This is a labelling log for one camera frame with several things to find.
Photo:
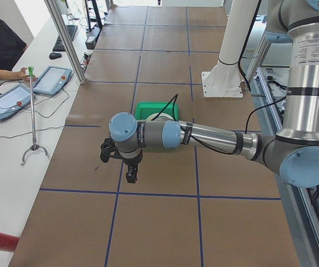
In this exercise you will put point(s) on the green plastic tray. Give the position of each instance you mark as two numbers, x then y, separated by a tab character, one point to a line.
145	109

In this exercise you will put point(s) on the white plate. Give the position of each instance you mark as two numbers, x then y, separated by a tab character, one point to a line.
159	117

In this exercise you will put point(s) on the person in black shirt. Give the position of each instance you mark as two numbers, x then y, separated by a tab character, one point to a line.
12	47

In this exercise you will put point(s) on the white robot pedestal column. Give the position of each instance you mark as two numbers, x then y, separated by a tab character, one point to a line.
224	79

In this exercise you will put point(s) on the blue teach pendant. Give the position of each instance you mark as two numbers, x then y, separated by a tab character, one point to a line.
13	100
52	80

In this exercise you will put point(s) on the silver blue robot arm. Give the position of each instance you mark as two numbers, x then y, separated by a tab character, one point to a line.
292	153

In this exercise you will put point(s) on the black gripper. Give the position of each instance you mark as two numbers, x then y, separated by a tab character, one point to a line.
131	161

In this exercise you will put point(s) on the metal reacher grabber green handle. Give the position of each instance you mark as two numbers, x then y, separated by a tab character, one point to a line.
35	146

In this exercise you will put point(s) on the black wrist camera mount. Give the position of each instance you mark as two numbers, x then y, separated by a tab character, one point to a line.
108	150

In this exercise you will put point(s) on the black computer mouse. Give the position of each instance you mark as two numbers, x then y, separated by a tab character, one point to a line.
54	55

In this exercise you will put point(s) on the near blue teach pendant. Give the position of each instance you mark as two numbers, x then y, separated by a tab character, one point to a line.
13	100

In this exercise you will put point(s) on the aluminium frame post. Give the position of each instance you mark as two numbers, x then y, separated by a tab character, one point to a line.
57	18

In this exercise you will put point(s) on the far blue teach pendant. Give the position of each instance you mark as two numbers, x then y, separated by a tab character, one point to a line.
52	80

